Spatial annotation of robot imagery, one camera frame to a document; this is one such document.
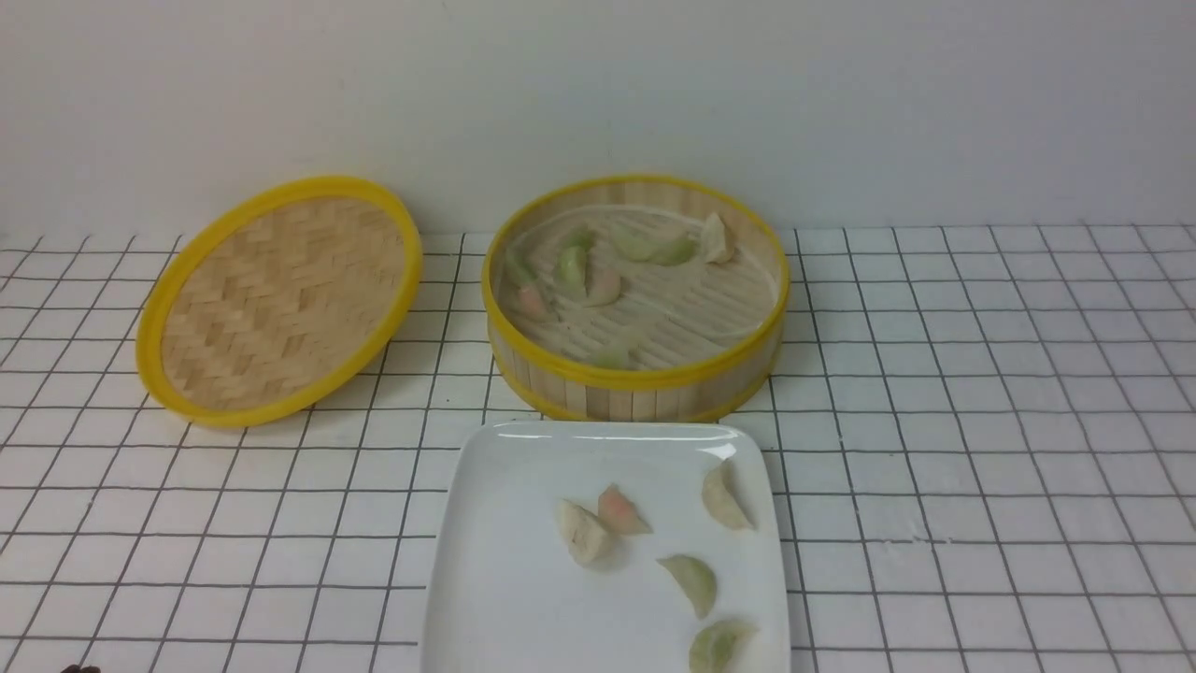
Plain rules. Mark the pale green dumpling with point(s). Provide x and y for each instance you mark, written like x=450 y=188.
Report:
x=695 y=579

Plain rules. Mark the pink dumpling on plate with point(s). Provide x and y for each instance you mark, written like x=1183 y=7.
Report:
x=620 y=514

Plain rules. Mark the white dumpling on plate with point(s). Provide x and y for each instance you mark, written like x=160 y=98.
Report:
x=584 y=535

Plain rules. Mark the white square plate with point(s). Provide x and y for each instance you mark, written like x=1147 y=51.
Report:
x=506 y=596

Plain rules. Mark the green dumpling front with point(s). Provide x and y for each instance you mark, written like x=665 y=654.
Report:
x=613 y=359

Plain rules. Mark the yellow rimmed bamboo steamer basket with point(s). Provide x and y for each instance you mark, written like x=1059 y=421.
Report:
x=704 y=338

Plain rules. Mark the pale pink dumpling centre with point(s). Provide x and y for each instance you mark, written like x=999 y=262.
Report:
x=605 y=288

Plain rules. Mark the pink dumpling left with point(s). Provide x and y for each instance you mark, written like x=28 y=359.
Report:
x=532 y=303

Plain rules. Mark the yellow rimmed bamboo steamer lid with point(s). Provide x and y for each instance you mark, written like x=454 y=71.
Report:
x=279 y=302

